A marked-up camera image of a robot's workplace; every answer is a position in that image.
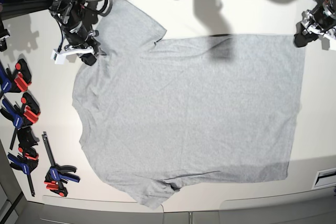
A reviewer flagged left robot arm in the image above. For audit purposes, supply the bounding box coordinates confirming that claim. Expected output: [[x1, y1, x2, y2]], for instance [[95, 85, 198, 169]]
[[293, 0, 335, 50]]

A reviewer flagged right bar clamp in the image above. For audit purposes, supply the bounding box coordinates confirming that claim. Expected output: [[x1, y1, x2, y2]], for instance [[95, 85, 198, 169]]
[[42, 132, 80, 197]]

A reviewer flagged black clamp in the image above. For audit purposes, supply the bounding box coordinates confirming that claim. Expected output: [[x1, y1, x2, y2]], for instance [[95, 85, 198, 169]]
[[0, 20, 10, 52]]

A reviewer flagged grey T-shirt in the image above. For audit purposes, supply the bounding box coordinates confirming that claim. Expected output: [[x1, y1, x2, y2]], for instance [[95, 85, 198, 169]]
[[72, 0, 305, 209]]

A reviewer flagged white slotted bracket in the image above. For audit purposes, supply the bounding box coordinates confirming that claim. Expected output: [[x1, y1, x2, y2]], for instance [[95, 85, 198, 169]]
[[312, 168, 336, 189]]

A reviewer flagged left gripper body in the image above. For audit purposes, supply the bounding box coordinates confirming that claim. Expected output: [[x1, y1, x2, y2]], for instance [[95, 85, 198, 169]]
[[301, 9, 335, 41]]

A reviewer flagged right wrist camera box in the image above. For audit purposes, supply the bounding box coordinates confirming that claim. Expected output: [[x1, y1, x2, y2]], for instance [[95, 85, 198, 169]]
[[50, 49, 67, 65]]

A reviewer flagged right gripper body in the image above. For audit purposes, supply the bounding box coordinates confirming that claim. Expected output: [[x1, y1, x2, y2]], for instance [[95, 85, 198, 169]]
[[62, 26, 100, 56]]

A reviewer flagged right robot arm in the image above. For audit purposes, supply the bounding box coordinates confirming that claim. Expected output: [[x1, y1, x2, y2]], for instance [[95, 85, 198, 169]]
[[49, 0, 108, 66]]

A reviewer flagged top bar clamp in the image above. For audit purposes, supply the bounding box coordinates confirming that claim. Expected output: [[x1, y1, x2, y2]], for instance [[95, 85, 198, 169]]
[[1, 59, 32, 98]]

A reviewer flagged bar clamp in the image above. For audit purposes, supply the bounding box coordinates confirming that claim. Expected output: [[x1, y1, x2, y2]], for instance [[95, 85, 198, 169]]
[[42, 132, 80, 197], [1, 92, 40, 150], [7, 147, 39, 197], [1, 59, 32, 98]]

